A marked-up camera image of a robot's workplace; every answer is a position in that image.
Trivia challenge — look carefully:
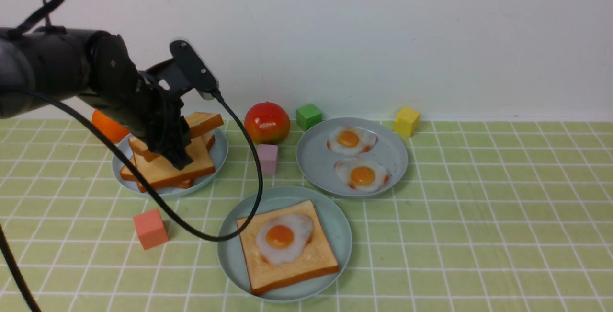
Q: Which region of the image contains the fried egg toy front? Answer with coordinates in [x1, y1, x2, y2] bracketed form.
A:
[334, 157, 390, 193]

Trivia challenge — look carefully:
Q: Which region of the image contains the toast slice bottom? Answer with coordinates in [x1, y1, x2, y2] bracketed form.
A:
[119, 135, 216, 190]

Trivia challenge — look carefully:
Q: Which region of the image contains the salmon cube block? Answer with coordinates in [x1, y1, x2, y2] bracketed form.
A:
[132, 209, 169, 250]

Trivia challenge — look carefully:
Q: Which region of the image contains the green checkered tablecloth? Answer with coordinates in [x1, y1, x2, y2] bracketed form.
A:
[0, 119, 613, 312]

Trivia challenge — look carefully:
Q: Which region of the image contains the yellow cube block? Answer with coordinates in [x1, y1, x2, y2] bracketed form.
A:
[392, 106, 421, 138]

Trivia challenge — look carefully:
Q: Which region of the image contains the fried egg toy back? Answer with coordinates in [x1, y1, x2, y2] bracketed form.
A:
[327, 126, 378, 157]

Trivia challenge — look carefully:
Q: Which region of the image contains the pink cube block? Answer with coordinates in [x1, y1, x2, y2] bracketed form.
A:
[257, 144, 279, 176]

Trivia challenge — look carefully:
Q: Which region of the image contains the bread plate light blue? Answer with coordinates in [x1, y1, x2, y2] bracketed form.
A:
[118, 128, 228, 200]

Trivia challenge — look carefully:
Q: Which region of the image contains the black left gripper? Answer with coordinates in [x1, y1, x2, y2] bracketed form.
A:
[103, 60, 193, 171]

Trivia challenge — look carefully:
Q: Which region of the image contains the egg plate light blue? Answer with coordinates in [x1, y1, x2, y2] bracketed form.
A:
[296, 117, 410, 198]

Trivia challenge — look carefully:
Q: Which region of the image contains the green cube block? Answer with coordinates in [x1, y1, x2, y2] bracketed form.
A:
[295, 103, 323, 132]

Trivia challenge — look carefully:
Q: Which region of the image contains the red yellow toy apple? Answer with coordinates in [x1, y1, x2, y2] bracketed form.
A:
[243, 102, 291, 145]

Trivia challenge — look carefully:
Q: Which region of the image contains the fried egg toy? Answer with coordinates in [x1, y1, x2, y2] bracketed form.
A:
[255, 214, 314, 266]
[327, 126, 378, 157]
[334, 157, 390, 193]

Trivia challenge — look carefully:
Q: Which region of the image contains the orange toy fruit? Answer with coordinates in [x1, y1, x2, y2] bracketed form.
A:
[91, 110, 130, 144]

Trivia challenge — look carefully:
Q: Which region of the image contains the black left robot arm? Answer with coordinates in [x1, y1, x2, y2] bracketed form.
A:
[1, 27, 193, 170]

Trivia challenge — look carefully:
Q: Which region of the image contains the toast slice top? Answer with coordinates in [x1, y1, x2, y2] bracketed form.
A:
[239, 201, 340, 295]

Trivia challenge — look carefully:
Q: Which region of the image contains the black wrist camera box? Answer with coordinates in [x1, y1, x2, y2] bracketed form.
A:
[169, 38, 221, 100]

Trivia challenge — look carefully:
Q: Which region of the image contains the toast slice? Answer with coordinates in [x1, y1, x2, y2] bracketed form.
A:
[129, 133, 216, 189]
[239, 201, 340, 295]
[128, 112, 224, 162]
[119, 135, 216, 190]

